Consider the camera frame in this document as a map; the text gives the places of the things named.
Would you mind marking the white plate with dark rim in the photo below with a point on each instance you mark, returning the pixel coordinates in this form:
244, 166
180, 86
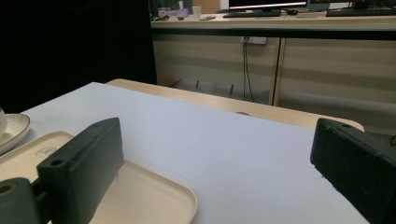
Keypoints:
15, 127

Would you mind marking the black keyboard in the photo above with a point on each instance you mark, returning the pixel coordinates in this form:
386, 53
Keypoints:
361, 12
252, 13

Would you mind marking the pale blue table mat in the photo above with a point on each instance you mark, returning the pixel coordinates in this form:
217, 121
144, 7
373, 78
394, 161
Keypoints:
218, 155

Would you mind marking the white cup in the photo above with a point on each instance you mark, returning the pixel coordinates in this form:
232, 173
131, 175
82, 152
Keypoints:
196, 12

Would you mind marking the black computer monitor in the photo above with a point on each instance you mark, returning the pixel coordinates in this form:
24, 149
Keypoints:
267, 3

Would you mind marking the black computer mouse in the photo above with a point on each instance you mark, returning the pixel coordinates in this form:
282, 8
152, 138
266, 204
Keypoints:
292, 12

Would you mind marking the beige wooden office desk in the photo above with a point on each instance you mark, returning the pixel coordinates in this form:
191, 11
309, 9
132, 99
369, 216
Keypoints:
327, 68

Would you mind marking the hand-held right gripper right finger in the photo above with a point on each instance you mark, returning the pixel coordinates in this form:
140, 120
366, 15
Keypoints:
358, 165

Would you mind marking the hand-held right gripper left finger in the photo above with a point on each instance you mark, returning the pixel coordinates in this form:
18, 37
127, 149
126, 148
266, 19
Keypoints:
81, 168

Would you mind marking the beige plastic tray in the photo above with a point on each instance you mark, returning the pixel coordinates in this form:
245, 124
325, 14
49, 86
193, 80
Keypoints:
149, 199

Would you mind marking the dark smartphone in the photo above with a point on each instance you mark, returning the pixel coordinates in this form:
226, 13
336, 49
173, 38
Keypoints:
207, 18

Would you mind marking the white power socket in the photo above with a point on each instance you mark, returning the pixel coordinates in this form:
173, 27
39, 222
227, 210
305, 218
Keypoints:
257, 40

